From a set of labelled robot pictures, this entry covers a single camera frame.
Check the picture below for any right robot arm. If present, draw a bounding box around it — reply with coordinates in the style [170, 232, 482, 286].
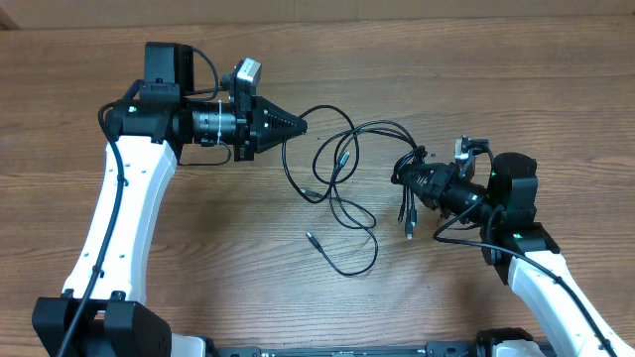
[391, 152, 634, 356]

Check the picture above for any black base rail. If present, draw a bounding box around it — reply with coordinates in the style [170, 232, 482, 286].
[212, 326, 557, 357]

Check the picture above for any black USB cable long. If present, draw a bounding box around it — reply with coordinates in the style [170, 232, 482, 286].
[281, 104, 428, 240]

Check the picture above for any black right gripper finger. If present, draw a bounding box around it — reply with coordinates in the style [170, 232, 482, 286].
[397, 163, 437, 184]
[404, 178, 432, 204]

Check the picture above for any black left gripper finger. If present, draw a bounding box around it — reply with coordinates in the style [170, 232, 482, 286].
[255, 127, 307, 154]
[253, 96, 308, 135]

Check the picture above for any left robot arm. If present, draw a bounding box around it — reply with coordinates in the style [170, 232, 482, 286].
[32, 43, 308, 356]

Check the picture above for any black USB cable short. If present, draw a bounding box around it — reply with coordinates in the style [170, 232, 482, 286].
[300, 151, 379, 277]

